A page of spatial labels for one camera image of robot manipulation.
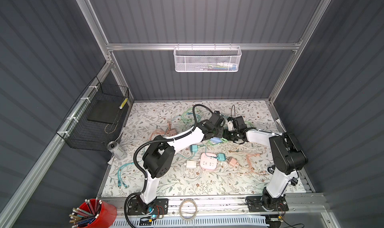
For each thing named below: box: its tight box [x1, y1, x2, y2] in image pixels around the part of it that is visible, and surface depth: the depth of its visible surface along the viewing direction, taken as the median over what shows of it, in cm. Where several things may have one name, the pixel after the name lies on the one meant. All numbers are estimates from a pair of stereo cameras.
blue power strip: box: [210, 137, 222, 145], surface depth 98 cm
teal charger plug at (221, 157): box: [217, 153, 226, 162], surface depth 90 cm
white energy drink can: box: [107, 141, 126, 160], surface depth 82 cm
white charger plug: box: [186, 160, 197, 168], surface depth 87 cm
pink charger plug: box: [227, 156, 240, 166], surface depth 88 cm
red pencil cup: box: [78, 198, 118, 228], surface depth 64 cm
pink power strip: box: [200, 152, 218, 171], surface depth 88 cm
